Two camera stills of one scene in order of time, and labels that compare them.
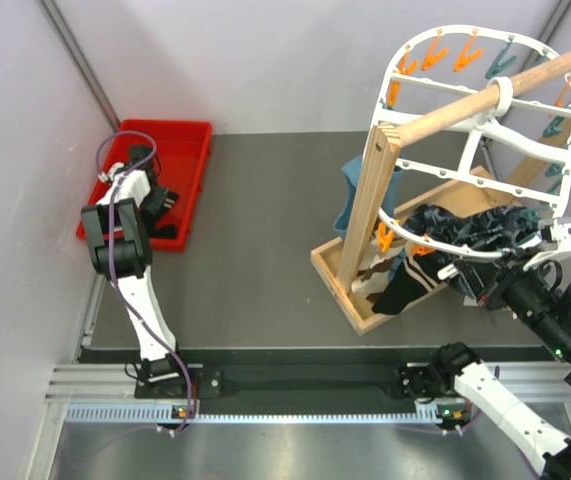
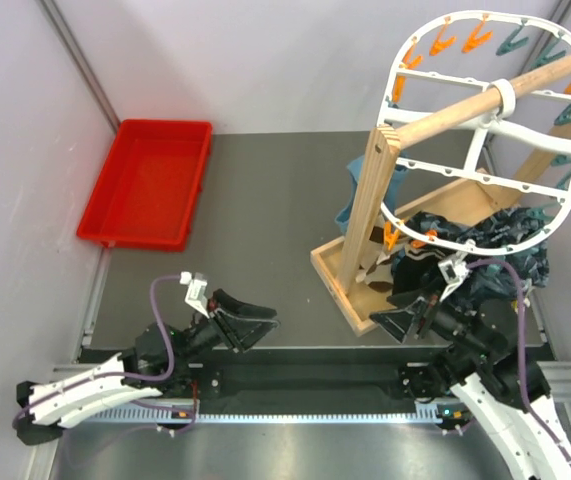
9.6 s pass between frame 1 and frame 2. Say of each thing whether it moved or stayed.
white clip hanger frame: moved
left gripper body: moved
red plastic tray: stayed
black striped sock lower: stayed
